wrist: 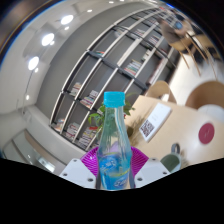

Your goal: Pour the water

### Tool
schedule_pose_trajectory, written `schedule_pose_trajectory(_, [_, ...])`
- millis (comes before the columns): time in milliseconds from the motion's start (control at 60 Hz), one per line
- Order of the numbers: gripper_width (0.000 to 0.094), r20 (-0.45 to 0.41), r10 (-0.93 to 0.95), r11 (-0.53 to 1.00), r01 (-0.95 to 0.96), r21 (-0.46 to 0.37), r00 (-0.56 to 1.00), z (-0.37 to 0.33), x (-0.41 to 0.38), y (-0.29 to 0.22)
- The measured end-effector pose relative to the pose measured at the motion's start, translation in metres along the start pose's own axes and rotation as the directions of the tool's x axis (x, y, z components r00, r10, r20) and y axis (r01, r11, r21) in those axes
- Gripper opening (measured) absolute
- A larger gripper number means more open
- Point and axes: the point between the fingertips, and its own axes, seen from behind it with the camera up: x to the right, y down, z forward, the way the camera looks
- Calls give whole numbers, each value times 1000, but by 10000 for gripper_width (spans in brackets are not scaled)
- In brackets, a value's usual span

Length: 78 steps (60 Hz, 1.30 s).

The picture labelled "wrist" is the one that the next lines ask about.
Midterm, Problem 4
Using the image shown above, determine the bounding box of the grey shelf unit with books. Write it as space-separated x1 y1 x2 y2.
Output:
49 3 181 152

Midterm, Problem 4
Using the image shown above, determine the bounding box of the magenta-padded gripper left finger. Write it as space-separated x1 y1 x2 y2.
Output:
59 146 100 190

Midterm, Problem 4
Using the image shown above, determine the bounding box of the grey-green patterned mug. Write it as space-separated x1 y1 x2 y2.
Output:
159 143 184 173

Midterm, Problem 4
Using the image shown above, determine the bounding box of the group of ceiling lights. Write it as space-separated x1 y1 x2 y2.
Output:
24 0 128 101

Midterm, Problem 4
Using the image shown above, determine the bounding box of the clear bottle with blue cap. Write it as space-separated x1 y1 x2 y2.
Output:
96 90 134 191

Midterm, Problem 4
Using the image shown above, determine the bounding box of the green potted plant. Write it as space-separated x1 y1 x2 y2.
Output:
87 93 136 141

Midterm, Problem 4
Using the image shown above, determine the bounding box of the white booklet with square code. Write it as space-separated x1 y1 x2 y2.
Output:
138 102 173 143

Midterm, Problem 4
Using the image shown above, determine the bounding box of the round-backed wooden chair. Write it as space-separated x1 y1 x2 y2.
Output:
144 79 178 104
184 80 224 109

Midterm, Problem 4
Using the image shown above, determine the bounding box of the flat round red coaster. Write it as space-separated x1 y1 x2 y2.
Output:
198 122 216 145

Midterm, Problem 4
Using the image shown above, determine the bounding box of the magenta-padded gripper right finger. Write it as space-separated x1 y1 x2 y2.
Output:
129 146 172 188

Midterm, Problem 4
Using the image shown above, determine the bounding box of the person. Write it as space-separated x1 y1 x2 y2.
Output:
158 16 191 51

